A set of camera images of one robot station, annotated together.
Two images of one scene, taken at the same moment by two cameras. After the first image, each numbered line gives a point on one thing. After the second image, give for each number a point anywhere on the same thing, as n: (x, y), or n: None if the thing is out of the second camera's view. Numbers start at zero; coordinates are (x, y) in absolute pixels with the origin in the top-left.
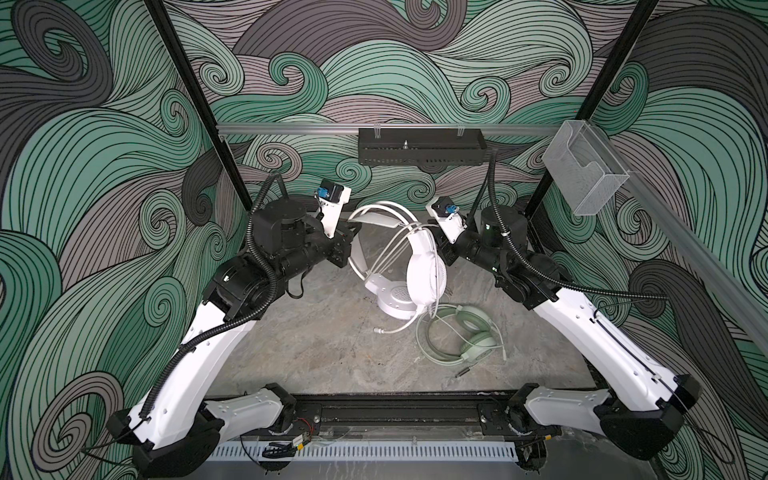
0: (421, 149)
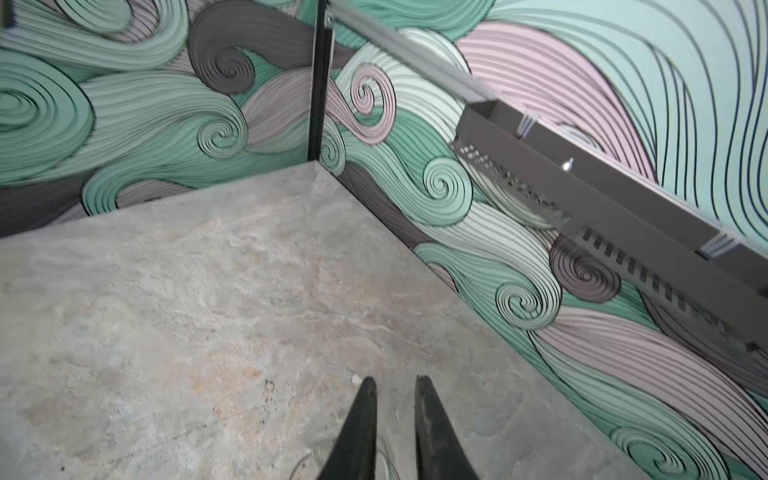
0: (682, 258)
